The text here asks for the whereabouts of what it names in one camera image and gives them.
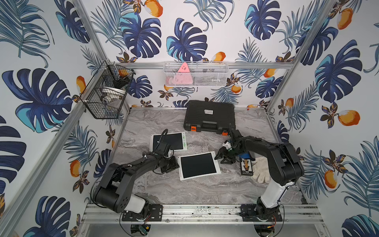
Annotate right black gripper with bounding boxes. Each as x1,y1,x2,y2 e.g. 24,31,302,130
213,147,242,164

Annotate white drawing tablet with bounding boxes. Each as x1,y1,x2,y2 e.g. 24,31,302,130
177,151,221,181
150,132,188,152

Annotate blue grey microfibre cloth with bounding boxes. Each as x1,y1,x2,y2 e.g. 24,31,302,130
239,152,252,160

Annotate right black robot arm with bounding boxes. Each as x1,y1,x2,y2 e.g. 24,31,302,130
214,127,305,222

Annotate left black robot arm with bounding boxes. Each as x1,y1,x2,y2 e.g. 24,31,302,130
90,129,179,221

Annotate black plastic tool case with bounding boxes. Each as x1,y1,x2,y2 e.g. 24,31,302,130
183,100,236,135

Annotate white knitted glove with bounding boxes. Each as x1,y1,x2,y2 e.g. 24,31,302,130
252,157,270,184

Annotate pink triangular card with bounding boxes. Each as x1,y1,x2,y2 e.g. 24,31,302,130
173,62,193,86

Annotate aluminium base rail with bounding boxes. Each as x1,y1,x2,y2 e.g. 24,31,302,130
82,204,324,225

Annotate white mesh wall basket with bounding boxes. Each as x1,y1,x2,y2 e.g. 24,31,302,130
163,61,229,87

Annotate black wire basket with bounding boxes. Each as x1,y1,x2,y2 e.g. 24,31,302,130
80,61,136,119

